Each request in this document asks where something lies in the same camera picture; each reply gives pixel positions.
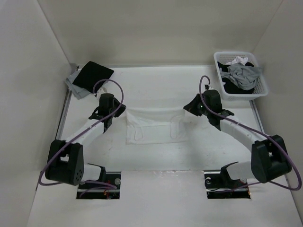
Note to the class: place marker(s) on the crumpled grey tank top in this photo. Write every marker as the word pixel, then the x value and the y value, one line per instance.
pixel 244 77

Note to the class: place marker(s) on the white tank top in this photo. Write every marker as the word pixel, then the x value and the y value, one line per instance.
pixel 155 125

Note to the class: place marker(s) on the folded black tank top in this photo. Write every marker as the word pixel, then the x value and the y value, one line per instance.
pixel 92 76

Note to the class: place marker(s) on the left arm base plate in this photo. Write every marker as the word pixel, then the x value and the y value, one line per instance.
pixel 108 190

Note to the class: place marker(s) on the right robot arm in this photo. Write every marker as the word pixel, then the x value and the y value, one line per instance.
pixel 269 158

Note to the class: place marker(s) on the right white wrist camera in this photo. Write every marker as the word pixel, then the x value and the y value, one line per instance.
pixel 208 87

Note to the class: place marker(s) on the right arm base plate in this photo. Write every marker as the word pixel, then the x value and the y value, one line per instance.
pixel 219 186

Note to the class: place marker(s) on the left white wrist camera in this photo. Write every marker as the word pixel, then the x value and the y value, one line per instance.
pixel 101 91

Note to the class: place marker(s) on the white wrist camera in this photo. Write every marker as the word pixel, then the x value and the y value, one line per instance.
pixel 101 91
pixel 208 87

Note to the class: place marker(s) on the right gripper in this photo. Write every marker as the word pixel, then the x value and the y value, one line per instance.
pixel 191 107

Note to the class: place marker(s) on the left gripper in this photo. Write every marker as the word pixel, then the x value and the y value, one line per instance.
pixel 120 110

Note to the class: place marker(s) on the folded grey tank top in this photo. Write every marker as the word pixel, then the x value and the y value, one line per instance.
pixel 77 91

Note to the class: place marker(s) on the white garment in basket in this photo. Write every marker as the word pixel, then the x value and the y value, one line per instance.
pixel 240 60

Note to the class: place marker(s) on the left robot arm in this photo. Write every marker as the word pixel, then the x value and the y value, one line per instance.
pixel 66 163

